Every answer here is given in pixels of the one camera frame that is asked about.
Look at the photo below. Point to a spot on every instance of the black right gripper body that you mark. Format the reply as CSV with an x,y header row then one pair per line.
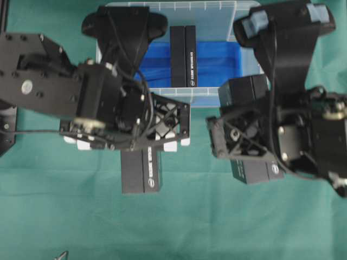
x,y
260,131

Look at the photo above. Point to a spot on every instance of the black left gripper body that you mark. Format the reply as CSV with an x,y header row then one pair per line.
x,y
143,120

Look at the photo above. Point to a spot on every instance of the black camera box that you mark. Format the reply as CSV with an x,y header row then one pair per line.
x,y
240,91
141,171
183,56

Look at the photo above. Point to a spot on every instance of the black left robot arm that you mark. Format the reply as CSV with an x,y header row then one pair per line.
x,y
98,105

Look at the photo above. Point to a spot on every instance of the clear plastic storage case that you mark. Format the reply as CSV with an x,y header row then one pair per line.
x,y
199,53

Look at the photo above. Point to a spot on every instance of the green table cloth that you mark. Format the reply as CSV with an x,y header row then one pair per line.
x,y
56,198

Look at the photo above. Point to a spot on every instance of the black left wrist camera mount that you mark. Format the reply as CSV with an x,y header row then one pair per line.
x,y
123,34

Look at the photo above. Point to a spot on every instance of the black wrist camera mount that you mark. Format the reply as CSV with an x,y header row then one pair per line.
x,y
283,37
123,34

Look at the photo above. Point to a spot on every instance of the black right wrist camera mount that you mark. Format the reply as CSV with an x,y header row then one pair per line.
x,y
283,37

